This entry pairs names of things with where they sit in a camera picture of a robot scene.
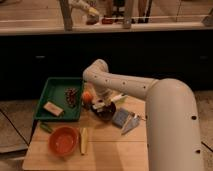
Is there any blue sponge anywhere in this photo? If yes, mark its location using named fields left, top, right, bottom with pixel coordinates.
left=112, top=108, right=129, bottom=128

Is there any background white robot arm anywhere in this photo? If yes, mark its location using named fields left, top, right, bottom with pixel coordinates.
left=68, top=0, right=99, bottom=16

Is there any black cable left floor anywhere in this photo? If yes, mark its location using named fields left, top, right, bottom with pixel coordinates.
left=0, top=109, right=31, bottom=147

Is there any black cable floor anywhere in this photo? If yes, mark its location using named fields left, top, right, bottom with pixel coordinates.
left=201, top=140, right=213, bottom=154
left=0, top=109, right=31, bottom=147

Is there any orange bowl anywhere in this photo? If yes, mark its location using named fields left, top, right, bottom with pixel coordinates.
left=48, top=126, right=79, bottom=157

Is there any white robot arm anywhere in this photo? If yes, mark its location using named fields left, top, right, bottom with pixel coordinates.
left=83, top=59, right=204, bottom=171

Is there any bunch of red grapes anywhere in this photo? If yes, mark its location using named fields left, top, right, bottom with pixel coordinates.
left=65, top=88, right=77, bottom=108

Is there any green plastic tray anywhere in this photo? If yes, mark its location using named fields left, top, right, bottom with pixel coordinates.
left=34, top=77, right=84, bottom=122

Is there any yellow corn cob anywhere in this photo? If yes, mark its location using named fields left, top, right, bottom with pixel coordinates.
left=80, top=127, right=88, bottom=155

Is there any black cable right floor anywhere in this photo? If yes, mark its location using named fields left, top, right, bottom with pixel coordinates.
left=201, top=140, right=213, bottom=154

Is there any green pepper toy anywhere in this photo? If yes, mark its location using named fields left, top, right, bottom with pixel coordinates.
left=40, top=123, right=53, bottom=133

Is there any purple bowl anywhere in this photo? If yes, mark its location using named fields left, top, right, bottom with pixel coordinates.
left=91, top=103, right=116, bottom=122

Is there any wooden post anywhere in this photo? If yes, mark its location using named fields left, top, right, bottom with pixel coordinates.
left=59, top=0, right=73, bottom=31
left=123, top=0, right=134, bottom=29

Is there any orange fruit toy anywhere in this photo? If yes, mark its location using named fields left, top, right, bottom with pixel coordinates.
left=82, top=91, right=93, bottom=108

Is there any wooden post left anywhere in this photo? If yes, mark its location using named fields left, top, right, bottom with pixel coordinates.
left=59, top=0, right=73, bottom=31

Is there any wooden post right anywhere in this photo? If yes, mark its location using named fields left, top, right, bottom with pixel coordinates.
left=123, top=0, right=134, bottom=29

